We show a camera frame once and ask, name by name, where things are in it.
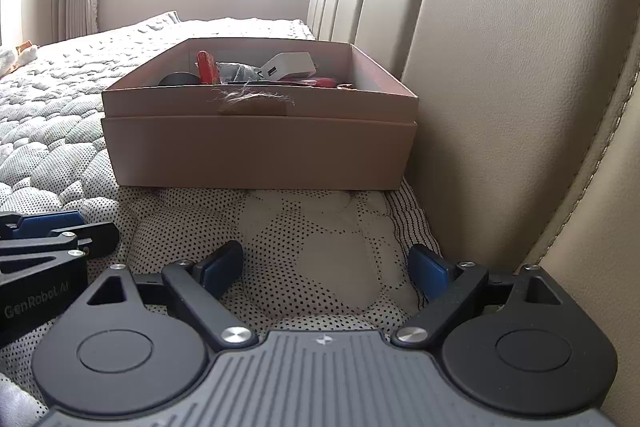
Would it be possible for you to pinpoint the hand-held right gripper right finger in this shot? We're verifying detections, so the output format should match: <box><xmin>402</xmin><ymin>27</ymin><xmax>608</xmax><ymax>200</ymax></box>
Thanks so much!
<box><xmin>391</xmin><ymin>244</ymin><xmax>571</xmax><ymax>349</ymax></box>

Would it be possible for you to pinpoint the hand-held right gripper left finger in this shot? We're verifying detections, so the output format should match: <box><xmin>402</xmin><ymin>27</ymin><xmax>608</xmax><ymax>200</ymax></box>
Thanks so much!
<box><xmin>86</xmin><ymin>240</ymin><xmax>261</xmax><ymax>350</ymax></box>

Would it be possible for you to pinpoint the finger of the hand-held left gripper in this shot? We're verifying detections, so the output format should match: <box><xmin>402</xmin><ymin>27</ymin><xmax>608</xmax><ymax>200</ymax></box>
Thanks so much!
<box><xmin>0</xmin><ymin>222</ymin><xmax>121</xmax><ymax>290</ymax></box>
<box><xmin>0</xmin><ymin>210</ymin><xmax>85</xmax><ymax>239</ymax></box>

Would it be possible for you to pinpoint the pink cardboard box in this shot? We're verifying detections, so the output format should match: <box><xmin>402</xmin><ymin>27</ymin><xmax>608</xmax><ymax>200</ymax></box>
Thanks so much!
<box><xmin>100</xmin><ymin>38</ymin><xmax>419</xmax><ymax>190</ymax></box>

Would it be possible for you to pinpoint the clear plastic bag dark item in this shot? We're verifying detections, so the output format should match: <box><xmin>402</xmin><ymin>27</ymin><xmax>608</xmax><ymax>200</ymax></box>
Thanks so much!
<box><xmin>217</xmin><ymin>62</ymin><xmax>263</xmax><ymax>84</ymax></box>

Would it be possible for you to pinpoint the pink toothpaste tube blue cap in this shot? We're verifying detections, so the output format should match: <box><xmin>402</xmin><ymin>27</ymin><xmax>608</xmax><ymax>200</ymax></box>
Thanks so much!
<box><xmin>195</xmin><ymin>51</ymin><xmax>221</xmax><ymax>84</ymax></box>

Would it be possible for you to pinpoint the red packet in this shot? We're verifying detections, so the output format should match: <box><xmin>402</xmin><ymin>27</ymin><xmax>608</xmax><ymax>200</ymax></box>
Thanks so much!
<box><xmin>280</xmin><ymin>77</ymin><xmax>337</xmax><ymax>88</ymax></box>

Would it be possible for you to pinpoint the white charger plug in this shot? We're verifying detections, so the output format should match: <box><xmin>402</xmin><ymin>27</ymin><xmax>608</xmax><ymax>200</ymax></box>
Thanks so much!
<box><xmin>260</xmin><ymin>53</ymin><xmax>317</xmax><ymax>82</ymax></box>

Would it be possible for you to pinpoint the white quilted mattress cover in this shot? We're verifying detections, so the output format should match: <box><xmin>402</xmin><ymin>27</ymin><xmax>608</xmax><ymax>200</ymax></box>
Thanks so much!
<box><xmin>0</xmin><ymin>11</ymin><xmax>446</xmax><ymax>408</ymax></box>

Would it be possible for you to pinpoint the orange and white plush toy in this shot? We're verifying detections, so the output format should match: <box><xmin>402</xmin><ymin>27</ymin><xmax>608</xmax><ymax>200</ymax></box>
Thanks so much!
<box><xmin>0</xmin><ymin>42</ymin><xmax>38</xmax><ymax>75</ymax></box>

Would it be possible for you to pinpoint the beige padded headboard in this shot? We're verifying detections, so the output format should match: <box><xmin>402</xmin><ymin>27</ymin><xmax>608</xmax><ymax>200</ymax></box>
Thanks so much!
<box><xmin>305</xmin><ymin>0</ymin><xmax>640</xmax><ymax>413</ymax></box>

